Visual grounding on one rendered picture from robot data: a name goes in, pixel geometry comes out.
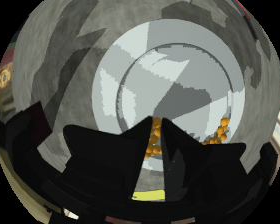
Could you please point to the yellow flat rectangular pad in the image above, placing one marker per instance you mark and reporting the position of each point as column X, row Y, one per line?
column 155, row 194

